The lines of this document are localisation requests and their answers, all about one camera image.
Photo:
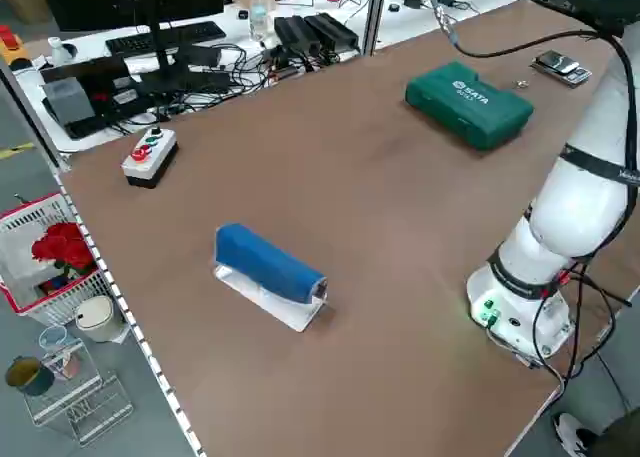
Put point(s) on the green plastic toolbox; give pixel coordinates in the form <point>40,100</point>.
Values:
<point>465,104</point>

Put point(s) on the small clear measuring cup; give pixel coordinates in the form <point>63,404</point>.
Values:
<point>523,83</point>

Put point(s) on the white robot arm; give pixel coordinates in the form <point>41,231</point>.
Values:
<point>575,212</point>

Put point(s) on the black digital kitchen scale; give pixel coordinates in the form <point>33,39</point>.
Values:
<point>560,67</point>

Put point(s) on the clear plastic cup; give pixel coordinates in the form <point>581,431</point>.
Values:
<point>52,339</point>

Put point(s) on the blue towel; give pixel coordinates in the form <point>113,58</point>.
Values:
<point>265,267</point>

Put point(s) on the white metal towel rack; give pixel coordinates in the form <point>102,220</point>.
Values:
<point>280,312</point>

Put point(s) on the white button control box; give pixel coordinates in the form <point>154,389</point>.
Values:
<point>150,157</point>

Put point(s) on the black power supply brick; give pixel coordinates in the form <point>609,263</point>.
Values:
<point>332,29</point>
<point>295,33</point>

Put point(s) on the clear water bottle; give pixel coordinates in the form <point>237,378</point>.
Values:
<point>259,19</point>

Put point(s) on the black keyboard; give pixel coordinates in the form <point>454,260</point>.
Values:
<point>165,36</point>

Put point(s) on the small white lidded bin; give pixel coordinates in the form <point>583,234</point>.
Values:
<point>97,319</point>

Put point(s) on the red artificial roses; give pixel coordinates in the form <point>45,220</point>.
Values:
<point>62,247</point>

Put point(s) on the grey box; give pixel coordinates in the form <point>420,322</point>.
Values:
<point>67,101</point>

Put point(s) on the red and white basket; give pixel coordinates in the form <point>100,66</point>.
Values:
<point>20,222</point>

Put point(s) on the clear acrylic shelf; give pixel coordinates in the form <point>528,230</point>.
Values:
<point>80,402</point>

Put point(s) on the person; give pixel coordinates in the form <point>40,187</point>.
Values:
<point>572,432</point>

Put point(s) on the dark green mug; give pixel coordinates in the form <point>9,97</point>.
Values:
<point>27,377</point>

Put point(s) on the yellow and red toy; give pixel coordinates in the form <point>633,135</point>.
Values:
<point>11,44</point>

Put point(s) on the aluminium frame post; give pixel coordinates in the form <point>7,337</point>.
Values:
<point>375,12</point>

